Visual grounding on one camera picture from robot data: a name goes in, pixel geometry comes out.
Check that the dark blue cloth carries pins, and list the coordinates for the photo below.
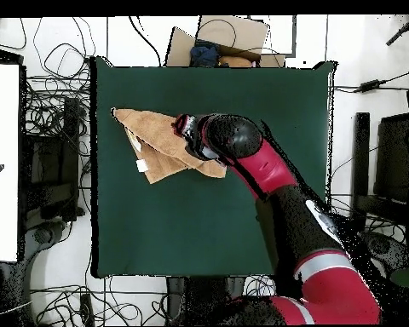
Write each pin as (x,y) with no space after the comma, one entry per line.
(204,54)

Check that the black upright stand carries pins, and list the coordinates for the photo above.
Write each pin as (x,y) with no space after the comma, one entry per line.
(194,296)

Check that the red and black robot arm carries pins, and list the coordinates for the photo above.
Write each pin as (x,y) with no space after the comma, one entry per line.
(266,167)

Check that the black equipment rack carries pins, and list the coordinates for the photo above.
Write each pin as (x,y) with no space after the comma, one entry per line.
(51,170)

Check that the orange cloth in box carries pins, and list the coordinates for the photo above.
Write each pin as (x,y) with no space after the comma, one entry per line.
(235,61)

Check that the black power adapter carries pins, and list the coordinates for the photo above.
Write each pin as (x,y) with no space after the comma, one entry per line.
(369,86)

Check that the orange terry towel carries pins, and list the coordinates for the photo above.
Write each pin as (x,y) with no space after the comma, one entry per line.
(153,136)

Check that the brown cardboard box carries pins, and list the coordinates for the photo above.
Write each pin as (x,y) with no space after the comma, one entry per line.
(235,32)

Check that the white board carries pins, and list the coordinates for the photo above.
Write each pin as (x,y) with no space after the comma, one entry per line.
(1,163)

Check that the dark green table cloth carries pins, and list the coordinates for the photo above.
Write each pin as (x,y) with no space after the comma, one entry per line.
(191,221)

